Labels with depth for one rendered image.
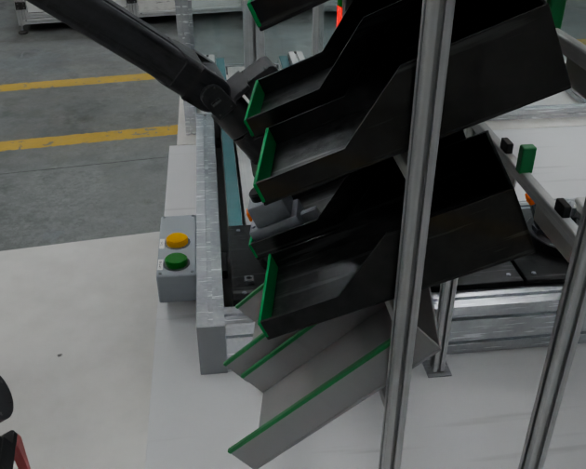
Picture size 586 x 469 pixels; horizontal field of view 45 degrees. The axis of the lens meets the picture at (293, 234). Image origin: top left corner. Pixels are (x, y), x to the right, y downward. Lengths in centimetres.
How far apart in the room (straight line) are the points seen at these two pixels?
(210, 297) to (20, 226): 233
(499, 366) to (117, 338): 66
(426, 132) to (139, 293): 90
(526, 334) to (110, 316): 74
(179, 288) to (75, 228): 213
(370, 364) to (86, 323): 70
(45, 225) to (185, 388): 233
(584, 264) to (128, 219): 283
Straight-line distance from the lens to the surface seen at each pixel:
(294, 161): 70
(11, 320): 139
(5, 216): 357
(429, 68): 56
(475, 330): 123
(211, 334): 113
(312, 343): 90
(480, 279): 124
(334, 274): 77
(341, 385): 77
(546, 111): 224
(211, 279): 124
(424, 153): 59
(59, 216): 348
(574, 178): 190
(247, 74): 109
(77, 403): 118
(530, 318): 125
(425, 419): 113
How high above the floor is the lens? 166
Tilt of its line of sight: 32 degrees down
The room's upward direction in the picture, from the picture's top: straight up
